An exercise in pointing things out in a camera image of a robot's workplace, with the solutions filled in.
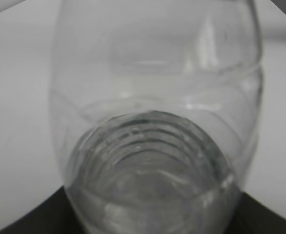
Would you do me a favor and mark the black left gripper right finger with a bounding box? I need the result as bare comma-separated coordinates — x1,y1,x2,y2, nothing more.
233,193,286,234

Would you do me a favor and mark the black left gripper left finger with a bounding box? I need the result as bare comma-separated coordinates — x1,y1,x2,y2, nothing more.
0,187,85,234

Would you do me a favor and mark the clear cestbon water bottle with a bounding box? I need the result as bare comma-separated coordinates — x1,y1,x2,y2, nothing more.
49,0,264,234

